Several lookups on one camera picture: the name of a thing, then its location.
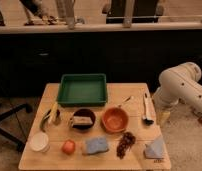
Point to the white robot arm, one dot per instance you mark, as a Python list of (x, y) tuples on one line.
[(179, 83)]

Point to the green plastic tray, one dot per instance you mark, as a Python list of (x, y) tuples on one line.
[(82, 90)]

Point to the wooden spoon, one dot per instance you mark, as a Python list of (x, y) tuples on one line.
[(126, 100)]

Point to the dark brown bowl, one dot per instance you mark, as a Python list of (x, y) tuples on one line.
[(84, 113)]

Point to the orange bowl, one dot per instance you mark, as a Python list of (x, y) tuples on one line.
[(114, 120)]

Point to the banana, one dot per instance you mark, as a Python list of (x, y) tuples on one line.
[(53, 113)]

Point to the wooden table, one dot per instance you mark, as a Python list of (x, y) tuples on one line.
[(54, 159)]

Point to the blue sponge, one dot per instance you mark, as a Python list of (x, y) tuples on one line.
[(95, 145)]

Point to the dark grape bunch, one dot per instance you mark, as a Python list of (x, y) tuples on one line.
[(126, 142)]

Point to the red apple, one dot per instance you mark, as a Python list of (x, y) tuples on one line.
[(68, 147)]

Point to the light blue folded cloth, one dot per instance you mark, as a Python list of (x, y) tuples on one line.
[(155, 149)]

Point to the white cup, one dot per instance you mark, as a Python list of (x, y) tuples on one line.
[(39, 142)]

